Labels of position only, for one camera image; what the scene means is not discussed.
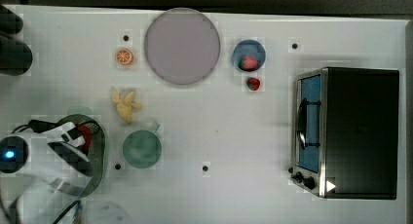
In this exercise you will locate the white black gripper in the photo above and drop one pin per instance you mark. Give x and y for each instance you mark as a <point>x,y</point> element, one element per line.
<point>61,155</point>

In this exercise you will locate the red ketchup bottle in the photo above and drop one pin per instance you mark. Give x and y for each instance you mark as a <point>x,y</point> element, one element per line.
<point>88,136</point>

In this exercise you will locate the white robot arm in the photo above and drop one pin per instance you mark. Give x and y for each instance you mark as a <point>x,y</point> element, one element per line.
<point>44,199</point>

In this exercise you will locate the green oval strainer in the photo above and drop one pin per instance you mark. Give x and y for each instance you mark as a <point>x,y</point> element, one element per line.
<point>96,152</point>

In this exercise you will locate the yellow peeled banana toy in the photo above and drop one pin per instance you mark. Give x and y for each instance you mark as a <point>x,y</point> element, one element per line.
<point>125,105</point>

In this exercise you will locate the green cup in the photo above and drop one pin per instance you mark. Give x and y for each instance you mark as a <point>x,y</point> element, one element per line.
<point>143,148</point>

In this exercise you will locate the black object at table edge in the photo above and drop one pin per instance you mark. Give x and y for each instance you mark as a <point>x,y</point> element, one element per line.
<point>15,56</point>

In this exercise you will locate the orange slice toy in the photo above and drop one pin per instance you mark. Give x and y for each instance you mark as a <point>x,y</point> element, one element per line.
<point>124,57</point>

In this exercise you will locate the grey round plate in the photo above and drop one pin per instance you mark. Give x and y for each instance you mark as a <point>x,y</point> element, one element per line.
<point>182,46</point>

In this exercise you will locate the strawberry on table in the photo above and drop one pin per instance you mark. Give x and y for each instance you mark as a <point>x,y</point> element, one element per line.
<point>253,83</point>

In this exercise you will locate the strawberry in bowl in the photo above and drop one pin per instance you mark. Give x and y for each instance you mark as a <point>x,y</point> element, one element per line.
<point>248,63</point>

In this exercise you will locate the blue bowl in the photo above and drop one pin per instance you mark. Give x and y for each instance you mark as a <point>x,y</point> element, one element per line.
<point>249,48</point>

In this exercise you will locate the black toaster oven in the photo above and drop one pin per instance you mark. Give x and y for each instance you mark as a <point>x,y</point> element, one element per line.
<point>345,133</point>

